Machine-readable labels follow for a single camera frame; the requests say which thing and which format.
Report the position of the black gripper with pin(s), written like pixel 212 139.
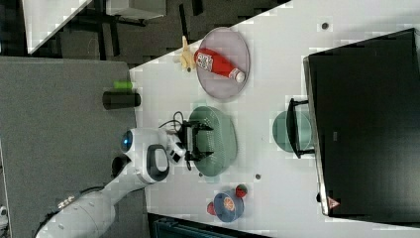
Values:
pixel 187 136

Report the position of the green plastic strainer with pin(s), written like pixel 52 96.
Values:
pixel 221 141

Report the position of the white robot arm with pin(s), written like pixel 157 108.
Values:
pixel 90 213

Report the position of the strawberry toy near bowl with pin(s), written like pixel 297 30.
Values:
pixel 241 190

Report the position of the orange slice toy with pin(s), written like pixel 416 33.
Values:
pixel 229 204

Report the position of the blue bowl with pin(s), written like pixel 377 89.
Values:
pixel 221 212

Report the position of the green cup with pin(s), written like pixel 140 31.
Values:
pixel 286 131

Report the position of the red plush ketchup bottle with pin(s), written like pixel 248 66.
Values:
pixel 212 61

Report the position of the peeled banana toy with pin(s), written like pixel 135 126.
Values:
pixel 186 57

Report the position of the green marker cylinder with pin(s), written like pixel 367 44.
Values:
pixel 123 84

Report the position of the purple round plate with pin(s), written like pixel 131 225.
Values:
pixel 232 46

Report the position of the black cylinder post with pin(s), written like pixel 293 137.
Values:
pixel 119 99

